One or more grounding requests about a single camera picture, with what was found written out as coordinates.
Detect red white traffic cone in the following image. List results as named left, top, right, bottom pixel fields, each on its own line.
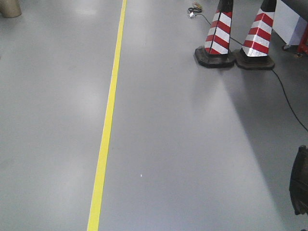
left=194, top=0, right=235, bottom=68
left=234, top=0, right=277, bottom=70

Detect brown cylindrical bin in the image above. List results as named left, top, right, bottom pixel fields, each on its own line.
left=0, top=0, right=22, bottom=18

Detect black floor cable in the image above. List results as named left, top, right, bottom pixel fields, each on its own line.
left=196, top=13, right=308, bottom=132

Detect coiled cables on floor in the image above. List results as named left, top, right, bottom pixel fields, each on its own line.
left=187, top=1, right=203, bottom=18

